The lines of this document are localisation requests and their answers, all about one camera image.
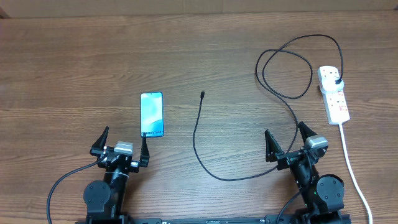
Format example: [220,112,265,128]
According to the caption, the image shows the white charger plug adapter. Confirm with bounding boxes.
[320,77,345,94]

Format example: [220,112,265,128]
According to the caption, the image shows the white power strip cord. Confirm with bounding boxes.
[338,123,374,224]

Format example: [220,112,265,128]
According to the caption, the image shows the white power strip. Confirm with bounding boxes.
[317,66,350,125]

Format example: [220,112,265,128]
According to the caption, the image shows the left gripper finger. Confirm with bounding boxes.
[140,133,150,162]
[92,126,109,149]

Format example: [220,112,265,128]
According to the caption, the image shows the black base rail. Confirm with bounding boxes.
[75,215,351,224]

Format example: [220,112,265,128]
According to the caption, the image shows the Samsung Galaxy smartphone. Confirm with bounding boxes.
[141,92,164,138]

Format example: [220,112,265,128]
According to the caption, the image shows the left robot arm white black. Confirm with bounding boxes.
[83,127,150,223]

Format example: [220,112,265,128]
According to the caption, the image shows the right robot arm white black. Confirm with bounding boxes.
[264,122,351,224]

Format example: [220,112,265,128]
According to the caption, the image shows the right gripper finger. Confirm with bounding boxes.
[264,129,284,162]
[298,121,317,144]

